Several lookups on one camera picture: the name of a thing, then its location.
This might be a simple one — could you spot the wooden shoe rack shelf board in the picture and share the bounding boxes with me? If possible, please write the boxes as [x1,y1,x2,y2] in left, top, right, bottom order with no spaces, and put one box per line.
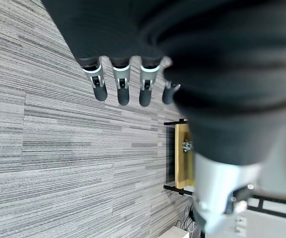
[174,123,195,189]

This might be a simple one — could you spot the black metal shoe rack frame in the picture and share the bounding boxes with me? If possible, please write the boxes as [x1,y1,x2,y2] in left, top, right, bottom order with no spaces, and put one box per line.
[163,118,286,217]

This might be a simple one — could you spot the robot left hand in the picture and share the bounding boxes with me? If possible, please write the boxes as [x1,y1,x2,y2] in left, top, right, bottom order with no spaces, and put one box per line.
[41,0,286,235]

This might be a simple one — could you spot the white box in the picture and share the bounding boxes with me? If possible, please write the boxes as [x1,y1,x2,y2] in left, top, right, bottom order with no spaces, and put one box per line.
[157,226,190,238]

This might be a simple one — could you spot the small grey white object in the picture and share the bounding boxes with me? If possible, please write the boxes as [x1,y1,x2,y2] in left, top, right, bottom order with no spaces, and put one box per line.
[182,139,194,153]

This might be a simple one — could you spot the white cabinet panel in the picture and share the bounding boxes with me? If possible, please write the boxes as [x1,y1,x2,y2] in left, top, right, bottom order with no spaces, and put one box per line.
[234,201,286,238]

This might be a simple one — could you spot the black cable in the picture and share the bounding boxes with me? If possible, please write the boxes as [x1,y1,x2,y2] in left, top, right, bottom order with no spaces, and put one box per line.
[176,205,203,235]

